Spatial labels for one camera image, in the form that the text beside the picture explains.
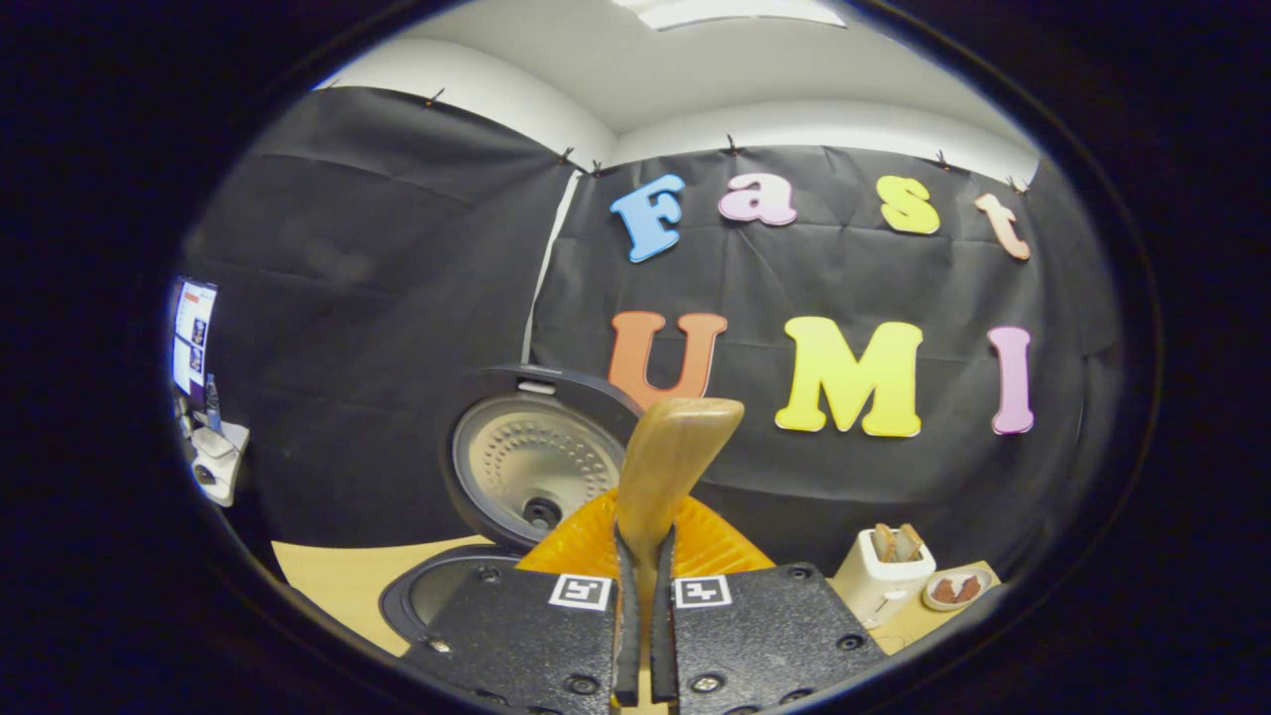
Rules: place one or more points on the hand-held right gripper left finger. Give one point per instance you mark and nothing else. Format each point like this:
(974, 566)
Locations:
(628, 636)

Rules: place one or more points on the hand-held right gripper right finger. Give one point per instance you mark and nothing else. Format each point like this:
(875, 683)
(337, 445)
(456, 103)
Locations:
(663, 636)

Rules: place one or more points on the wooden spoon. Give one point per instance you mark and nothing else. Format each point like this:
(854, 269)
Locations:
(670, 467)

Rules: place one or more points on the dark grey rice cooker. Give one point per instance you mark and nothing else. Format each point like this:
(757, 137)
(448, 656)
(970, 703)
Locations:
(536, 467)

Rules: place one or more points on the white toaster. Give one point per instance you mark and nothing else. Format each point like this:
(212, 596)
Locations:
(874, 586)

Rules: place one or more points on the toast slice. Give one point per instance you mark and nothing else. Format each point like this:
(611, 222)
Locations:
(910, 541)
(884, 543)

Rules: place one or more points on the red meat piece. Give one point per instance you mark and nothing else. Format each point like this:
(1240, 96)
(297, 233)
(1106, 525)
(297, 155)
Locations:
(968, 586)
(943, 593)

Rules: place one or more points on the round white plate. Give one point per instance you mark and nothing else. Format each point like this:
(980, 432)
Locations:
(958, 604)

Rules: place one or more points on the black backdrop cloth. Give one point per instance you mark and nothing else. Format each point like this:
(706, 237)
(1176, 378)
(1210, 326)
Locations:
(397, 298)

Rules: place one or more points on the white device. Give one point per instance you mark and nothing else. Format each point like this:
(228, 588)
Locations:
(218, 462)

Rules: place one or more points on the dark blue bottle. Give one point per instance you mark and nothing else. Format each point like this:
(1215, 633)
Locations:
(211, 402)

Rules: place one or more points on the rectangular ceiling light panel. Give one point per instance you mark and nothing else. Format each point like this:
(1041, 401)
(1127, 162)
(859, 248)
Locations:
(735, 10)

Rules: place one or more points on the white blue wall poster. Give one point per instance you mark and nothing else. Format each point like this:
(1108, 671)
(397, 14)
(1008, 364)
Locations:
(194, 333)

